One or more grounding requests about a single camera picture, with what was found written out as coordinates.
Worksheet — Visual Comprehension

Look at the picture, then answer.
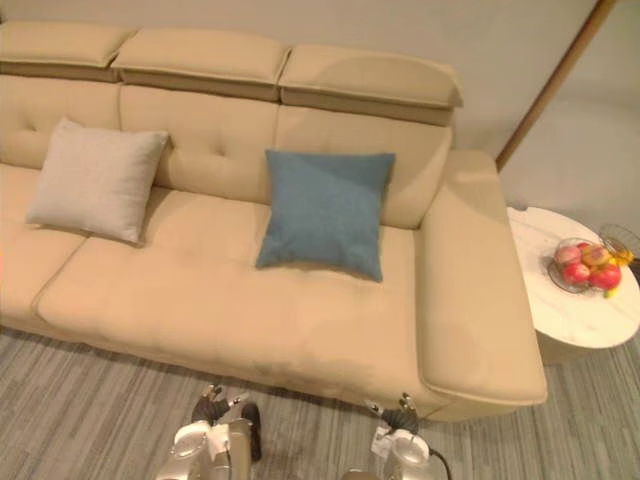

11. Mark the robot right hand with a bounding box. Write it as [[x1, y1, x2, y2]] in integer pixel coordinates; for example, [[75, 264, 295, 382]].
[[365, 392, 419, 435]]

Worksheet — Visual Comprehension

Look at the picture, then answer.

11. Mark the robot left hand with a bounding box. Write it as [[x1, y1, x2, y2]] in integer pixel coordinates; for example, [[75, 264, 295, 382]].
[[193, 383, 251, 426]]

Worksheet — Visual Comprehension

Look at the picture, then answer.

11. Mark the beige leather sofa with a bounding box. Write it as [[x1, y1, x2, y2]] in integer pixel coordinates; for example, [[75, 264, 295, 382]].
[[0, 19, 548, 412]]

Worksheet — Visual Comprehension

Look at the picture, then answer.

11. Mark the round white marble side table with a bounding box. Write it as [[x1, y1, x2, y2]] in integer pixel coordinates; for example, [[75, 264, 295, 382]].
[[505, 205, 640, 367]]

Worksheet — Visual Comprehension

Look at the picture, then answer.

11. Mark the blue cushion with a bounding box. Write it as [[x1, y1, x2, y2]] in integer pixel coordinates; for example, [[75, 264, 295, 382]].
[[255, 148, 397, 284]]

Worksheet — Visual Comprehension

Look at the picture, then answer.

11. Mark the red apple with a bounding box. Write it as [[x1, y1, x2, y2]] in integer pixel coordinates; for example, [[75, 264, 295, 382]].
[[563, 262, 592, 287], [590, 263, 623, 291]]

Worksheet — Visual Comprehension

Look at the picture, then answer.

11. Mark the light grey cushion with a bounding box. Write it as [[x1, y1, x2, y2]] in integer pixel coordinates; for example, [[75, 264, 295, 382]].
[[24, 117, 170, 246]]

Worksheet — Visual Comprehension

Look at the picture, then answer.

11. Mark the orange yellow fruit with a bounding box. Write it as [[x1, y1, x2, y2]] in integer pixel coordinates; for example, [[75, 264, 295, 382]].
[[579, 243, 612, 269]]

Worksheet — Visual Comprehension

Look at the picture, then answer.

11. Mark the wooden floor lamp pole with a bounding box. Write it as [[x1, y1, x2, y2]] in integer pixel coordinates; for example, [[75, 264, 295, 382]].
[[495, 0, 607, 166]]

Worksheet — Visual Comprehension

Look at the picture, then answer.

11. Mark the wire fruit basket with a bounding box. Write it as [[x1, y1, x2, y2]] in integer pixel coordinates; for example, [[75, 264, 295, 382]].
[[546, 222, 636, 294]]

